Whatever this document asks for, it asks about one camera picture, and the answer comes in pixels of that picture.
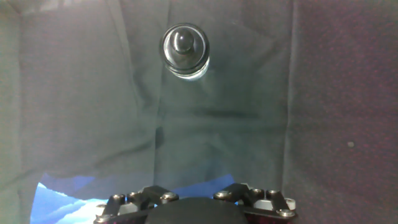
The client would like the black cloth with blue print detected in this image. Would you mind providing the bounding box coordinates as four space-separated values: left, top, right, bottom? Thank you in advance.
0 0 398 224

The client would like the clear glass jar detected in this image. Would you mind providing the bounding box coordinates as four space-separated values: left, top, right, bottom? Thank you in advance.
161 55 211 82

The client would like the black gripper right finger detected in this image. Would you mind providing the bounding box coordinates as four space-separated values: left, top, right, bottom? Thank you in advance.
213 182 298 224

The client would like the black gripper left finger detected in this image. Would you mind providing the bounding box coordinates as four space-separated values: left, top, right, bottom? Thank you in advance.
93 185 180 224

